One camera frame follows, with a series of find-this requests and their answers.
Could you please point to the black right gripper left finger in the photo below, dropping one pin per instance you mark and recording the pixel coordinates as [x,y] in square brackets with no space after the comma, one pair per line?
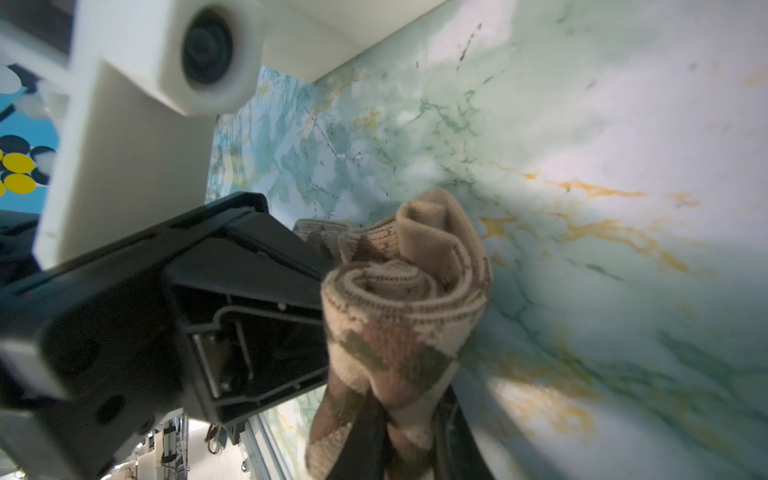
[365,452]

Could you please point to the beige argyle sock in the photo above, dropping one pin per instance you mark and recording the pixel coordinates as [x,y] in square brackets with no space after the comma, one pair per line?
[399,306]

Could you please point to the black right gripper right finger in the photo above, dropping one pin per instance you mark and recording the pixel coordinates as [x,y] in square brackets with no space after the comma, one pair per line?
[457,456]

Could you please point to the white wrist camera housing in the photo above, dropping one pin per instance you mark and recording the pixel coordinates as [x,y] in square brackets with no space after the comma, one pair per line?
[149,80]

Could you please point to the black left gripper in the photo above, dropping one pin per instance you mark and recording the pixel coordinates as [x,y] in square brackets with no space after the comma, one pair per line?
[88,361]

